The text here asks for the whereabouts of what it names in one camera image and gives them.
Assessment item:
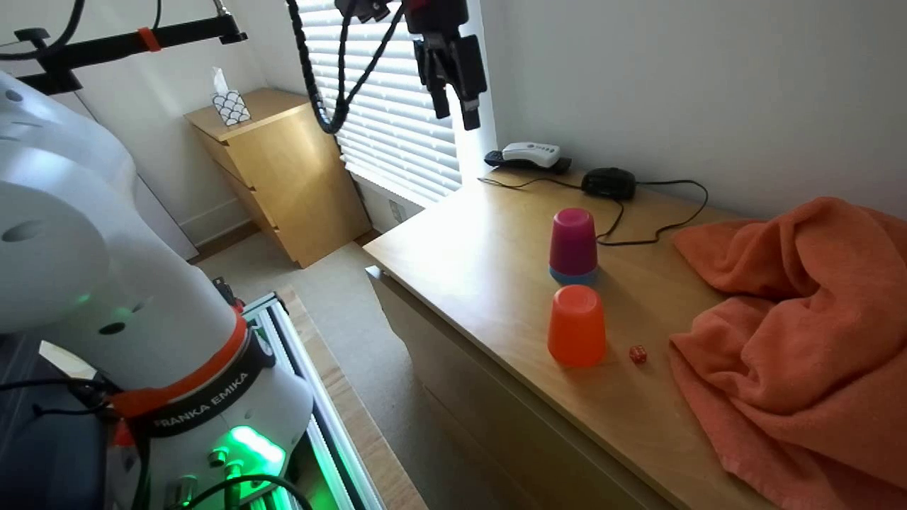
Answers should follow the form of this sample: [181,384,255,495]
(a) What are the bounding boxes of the aluminium rail with green light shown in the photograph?
[242,291,385,510]

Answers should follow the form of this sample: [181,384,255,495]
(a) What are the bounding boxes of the magenta cup with blue rim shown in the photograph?
[547,207,602,285]

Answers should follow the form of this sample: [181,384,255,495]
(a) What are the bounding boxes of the black corrugated cable hose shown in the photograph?
[283,0,409,135]

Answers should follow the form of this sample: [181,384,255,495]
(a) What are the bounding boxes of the white window blinds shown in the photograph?
[294,0,464,208]

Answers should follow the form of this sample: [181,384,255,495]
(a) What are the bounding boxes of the black power adapter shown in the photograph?
[578,164,639,204]

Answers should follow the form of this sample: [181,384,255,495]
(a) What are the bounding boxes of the thin black cable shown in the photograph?
[599,176,712,249]

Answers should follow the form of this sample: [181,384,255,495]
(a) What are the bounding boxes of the white device on black base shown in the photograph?
[481,139,572,179]

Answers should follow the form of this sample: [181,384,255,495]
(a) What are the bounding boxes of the light wooden dresser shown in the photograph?
[185,87,375,269]

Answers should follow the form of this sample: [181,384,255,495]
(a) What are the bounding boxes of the black camera stand boom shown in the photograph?
[0,10,249,96]

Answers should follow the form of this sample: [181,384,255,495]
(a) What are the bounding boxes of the orange plastic cup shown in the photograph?
[544,282,613,371]

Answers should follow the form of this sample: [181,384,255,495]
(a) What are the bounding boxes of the patterned tissue box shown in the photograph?
[211,64,255,130]

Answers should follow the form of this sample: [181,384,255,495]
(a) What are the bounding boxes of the orange towel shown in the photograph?
[667,194,907,510]

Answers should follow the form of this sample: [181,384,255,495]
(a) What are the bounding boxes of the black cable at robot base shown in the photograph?
[177,470,316,510]

